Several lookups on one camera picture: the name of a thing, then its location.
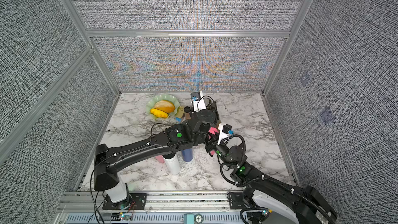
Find pink cloth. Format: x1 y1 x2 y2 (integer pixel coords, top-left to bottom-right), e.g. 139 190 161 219
208 127 219 157

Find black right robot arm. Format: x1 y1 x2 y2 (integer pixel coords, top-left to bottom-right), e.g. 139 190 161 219
203 133 337 224

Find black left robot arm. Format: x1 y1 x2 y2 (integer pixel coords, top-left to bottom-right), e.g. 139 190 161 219
90 101 220 203

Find blue thermos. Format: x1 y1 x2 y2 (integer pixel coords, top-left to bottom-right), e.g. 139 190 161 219
181 148 193 162

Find white thermos black lid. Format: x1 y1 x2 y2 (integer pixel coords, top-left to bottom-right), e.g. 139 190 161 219
163 153 181 175

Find pink thermos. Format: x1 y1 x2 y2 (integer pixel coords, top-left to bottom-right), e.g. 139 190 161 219
155 155 165 163

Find small brown spice jar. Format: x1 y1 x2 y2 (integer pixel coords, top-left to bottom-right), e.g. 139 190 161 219
184 106 191 120

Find orange bread bun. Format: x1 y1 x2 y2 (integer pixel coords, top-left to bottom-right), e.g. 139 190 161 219
153 100 176 114

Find yellow banana toy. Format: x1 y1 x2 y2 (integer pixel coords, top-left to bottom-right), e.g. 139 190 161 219
150 108 169 118

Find green scalloped plate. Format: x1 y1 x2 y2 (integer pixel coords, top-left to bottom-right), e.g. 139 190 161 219
146 94 180 119

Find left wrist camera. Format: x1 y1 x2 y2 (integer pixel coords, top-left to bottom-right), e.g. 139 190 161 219
190 91 206 113

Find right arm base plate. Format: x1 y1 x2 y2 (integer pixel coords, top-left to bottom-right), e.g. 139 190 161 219
227 191 258 209

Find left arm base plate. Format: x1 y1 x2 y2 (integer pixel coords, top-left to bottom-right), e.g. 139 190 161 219
102 193 148 212

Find aluminium front rail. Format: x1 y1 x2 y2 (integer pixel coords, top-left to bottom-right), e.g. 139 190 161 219
52 190 321 224

